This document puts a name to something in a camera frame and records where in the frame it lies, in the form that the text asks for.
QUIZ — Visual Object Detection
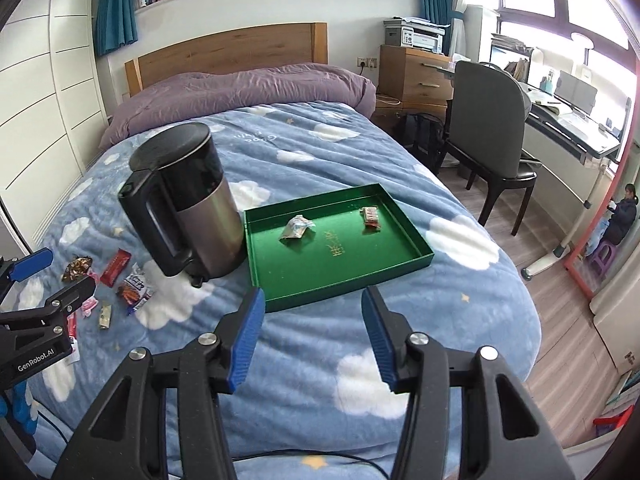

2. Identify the white printer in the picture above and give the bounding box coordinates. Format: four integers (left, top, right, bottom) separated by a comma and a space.
383, 16, 451, 53

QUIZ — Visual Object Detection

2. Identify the grey laptop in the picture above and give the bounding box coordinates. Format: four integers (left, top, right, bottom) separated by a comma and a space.
555, 70, 599, 117

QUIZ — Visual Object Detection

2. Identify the grey office chair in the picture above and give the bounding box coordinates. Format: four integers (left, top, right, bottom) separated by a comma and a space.
440, 60, 543, 236

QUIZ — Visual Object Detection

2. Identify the purple pillow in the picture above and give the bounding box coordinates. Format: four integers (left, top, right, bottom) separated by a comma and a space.
98, 63, 377, 150

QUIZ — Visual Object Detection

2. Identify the red and white snack packet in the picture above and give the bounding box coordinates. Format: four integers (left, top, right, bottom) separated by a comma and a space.
64, 311, 82, 364

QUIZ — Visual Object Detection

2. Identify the white and blue candy wrapper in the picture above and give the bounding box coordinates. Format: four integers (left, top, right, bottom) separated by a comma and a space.
280, 215, 315, 242

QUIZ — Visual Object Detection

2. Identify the white wardrobe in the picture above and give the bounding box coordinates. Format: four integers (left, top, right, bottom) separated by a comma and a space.
0, 0, 109, 257

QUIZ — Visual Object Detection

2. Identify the dark red snack packet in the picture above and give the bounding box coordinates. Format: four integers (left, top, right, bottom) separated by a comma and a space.
100, 249, 132, 288

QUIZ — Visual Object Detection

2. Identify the brown patterned candy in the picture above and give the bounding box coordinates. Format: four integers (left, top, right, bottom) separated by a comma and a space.
61, 254, 94, 282

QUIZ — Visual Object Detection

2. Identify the blue cloud print blanket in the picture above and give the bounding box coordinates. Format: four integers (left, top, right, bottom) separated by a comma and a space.
25, 100, 543, 480

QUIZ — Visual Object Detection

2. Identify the black and steel electric kettle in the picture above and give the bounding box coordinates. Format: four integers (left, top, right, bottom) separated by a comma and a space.
117, 121, 248, 289

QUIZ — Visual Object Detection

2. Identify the purple stool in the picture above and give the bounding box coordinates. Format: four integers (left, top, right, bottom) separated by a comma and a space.
589, 240, 617, 277

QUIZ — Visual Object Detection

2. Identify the white desk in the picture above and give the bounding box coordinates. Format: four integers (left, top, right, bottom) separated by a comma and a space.
520, 85, 622, 277

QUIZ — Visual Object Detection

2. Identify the black backpack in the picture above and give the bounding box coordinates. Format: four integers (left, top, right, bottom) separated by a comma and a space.
400, 112, 447, 167

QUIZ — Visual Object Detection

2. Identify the green tray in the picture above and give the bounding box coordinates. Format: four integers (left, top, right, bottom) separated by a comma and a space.
243, 183, 434, 314

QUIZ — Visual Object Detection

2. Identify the white tower appliance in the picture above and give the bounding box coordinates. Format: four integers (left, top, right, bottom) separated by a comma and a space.
462, 5, 501, 63

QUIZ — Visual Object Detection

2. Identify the pile of books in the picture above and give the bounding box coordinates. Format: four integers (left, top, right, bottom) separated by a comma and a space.
594, 360, 640, 438

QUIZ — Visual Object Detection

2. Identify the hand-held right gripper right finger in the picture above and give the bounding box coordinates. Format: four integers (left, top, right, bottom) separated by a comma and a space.
360, 285, 568, 480

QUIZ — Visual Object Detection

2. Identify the red framed mirror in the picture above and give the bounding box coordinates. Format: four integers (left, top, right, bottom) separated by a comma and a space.
562, 95, 640, 302

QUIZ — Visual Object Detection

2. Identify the wooden dresser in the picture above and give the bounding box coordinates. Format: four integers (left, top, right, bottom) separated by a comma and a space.
375, 44, 457, 133

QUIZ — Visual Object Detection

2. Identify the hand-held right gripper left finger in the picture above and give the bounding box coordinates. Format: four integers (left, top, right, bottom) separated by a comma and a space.
52, 286, 267, 480

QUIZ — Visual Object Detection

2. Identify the wooden headboard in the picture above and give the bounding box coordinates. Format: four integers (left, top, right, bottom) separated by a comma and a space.
124, 22, 328, 98

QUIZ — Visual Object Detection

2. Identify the white desk lamp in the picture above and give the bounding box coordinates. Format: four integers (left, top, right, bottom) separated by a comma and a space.
570, 32, 597, 96

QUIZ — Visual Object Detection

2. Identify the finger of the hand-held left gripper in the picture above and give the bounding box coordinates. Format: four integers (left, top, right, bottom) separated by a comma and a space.
0, 248, 54, 301
0, 275, 97, 333

